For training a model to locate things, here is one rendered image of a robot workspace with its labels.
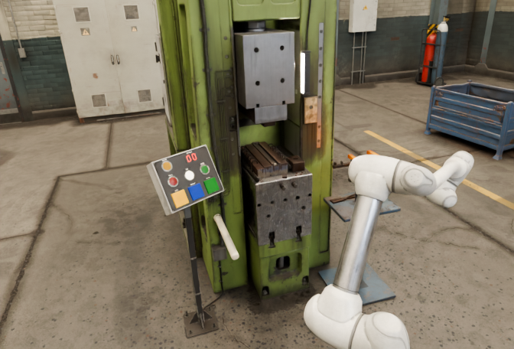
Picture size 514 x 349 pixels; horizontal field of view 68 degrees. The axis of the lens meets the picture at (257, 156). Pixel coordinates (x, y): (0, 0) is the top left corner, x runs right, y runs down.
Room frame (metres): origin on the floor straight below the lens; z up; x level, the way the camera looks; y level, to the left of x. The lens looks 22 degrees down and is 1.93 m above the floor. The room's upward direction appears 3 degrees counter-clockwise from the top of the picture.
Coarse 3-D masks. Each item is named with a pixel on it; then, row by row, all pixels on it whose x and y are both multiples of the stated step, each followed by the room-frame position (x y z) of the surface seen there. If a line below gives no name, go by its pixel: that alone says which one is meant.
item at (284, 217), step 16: (288, 176) 2.12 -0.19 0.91; (304, 176) 2.13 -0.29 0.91; (256, 192) 2.04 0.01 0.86; (272, 192) 2.07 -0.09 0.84; (304, 192) 2.13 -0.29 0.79; (256, 208) 2.04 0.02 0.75; (272, 208) 2.07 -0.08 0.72; (288, 208) 2.10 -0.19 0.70; (304, 208) 2.13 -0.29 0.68; (256, 224) 2.05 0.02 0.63; (272, 224) 2.07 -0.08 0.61; (288, 224) 2.10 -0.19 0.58; (304, 224) 2.13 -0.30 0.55; (256, 240) 2.06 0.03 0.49; (272, 240) 2.09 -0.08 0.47
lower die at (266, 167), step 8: (264, 144) 2.51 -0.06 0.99; (256, 152) 2.36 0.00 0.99; (272, 152) 2.34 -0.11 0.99; (256, 160) 2.25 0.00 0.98; (264, 160) 2.22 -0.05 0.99; (280, 160) 2.20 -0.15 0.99; (256, 168) 2.12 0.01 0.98; (264, 168) 2.12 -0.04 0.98; (272, 168) 2.13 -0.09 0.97; (280, 168) 2.15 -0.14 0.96; (264, 176) 2.12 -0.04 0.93; (272, 176) 2.13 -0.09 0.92
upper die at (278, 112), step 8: (240, 104) 2.39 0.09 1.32; (248, 112) 2.23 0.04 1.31; (256, 112) 2.11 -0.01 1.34; (264, 112) 2.12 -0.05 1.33; (272, 112) 2.14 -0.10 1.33; (280, 112) 2.15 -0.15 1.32; (256, 120) 2.11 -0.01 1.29; (264, 120) 2.12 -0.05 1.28; (272, 120) 2.13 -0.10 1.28; (280, 120) 2.15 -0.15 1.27
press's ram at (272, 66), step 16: (240, 32) 2.30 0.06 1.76; (256, 32) 2.25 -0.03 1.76; (272, 32) 2.20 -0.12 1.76; (288, 32) 2.17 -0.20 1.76; (240, 48) 2.13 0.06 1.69; (256, 48) 2.11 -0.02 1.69; (272, 48) 2.14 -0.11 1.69; (288, 48) 2.17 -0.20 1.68; (240, 64) 2.15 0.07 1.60; (256, 64) 2.11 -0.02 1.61; (272, 64) 2.14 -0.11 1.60; (288, 64) 2.17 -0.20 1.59; (240, 80) 2.17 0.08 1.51; (256, 80) 2.11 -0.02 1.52; (272, 80) 2.14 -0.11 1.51; (288, 80) 2.17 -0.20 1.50; (240, 96) 2.19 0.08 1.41; (256, 96) 2.11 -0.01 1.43; (272, 96) 2.14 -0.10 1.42; (288, 96) 2.17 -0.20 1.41
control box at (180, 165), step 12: (180, 156) 1.86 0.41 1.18; (204, 156) 1.94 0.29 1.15; (156, 168) 1.75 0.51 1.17; (180, 168) 1.82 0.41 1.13; (192, 168) 1.86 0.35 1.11; (156, 180) 1.74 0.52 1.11; (168, 180) 1.75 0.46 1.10; (180, 180) 1.78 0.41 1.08; (192, 180) 1.82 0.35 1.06; (204, 180) 1.86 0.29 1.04; (216, 180) 1.90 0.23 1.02; (168, 192) 1.71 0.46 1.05; (204, 192) 1.82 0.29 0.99; (216, 192) 1.85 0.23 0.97; (168, 204) 1.68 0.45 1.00; (192, 204) 1.74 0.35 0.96
